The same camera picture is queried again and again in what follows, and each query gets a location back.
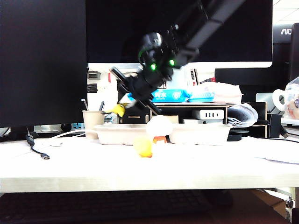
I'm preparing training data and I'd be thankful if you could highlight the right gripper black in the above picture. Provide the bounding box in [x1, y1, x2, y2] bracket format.
[110, 66, 174, 117]

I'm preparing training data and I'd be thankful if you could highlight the yellow black Pichu doll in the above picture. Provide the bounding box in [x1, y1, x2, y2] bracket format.
[104, 102, 128, 118]

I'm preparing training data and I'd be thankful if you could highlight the white round doll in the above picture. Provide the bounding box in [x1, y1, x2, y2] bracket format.
[146, 116, 173, 144]

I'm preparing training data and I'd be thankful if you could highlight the beige paper box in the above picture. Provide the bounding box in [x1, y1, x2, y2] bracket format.
[168, 123, 232, 145]
[94, 123, 150, 145]

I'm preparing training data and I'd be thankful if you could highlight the small black box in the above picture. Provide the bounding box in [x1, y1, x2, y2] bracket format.
[266, 113, 283, 139]

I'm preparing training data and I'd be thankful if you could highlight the brown cardboard box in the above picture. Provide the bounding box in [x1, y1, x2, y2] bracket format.
[251, 189, 288, 218]

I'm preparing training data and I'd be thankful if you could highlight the black wooden desk organizer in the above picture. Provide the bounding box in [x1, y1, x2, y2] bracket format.
[117, 102, 231, 126]

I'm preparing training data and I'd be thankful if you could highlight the blue wet wipes pack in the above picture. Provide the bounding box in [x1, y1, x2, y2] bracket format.
[149, 88, 191, 103]

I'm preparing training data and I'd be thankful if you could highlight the brown paper cup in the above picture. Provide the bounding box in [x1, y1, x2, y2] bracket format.
[82, 110, 106, 140]

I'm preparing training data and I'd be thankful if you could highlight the white carton red print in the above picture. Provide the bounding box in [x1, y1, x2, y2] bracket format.
[184, 68, 199, 86]

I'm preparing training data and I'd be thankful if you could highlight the white power strip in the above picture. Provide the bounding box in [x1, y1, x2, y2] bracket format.
[192, 109, 225, 120]

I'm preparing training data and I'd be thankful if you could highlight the large black monitor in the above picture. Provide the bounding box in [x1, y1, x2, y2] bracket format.
[0, 0, 88, 128]

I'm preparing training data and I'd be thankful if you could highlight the pink wet wipes pack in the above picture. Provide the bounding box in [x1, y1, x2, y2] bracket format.
[188, 82, 243, 105]

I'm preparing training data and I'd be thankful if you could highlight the black keyboard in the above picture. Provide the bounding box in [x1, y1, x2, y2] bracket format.
[0, 190, 211, 222]

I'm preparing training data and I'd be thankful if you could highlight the rolled magazine stack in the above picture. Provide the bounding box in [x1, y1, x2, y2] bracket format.
[227, 104, 259, 128]

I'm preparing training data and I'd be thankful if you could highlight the black monitor stand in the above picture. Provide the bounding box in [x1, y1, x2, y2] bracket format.
[0, 127, 39, 143]

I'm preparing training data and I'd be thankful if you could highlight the low black monitor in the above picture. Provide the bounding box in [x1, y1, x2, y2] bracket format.
[214, 67, 290, 103]

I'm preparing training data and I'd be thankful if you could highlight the white tape roll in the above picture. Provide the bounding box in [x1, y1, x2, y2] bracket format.
[272, 89, 287, 112]

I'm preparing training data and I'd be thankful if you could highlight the clear plastic bag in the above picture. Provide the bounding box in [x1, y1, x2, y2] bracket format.
[283, 76, 299, 120]

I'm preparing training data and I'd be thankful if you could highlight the black AOC monitor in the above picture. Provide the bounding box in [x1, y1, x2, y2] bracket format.
[272, 23, 299, 70]

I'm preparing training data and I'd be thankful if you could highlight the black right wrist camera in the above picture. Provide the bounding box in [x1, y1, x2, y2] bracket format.
[140, 32, 164, 55]

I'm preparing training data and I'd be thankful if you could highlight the white USB cable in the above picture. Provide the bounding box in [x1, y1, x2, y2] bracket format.
[35, 129, 99, 147]

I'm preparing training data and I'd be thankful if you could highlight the black USB-C cable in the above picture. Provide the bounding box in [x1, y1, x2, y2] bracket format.
[26, 127, 50, 161]

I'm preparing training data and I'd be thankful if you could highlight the thin black cable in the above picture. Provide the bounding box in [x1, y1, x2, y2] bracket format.
[268, 137, 299, 143]

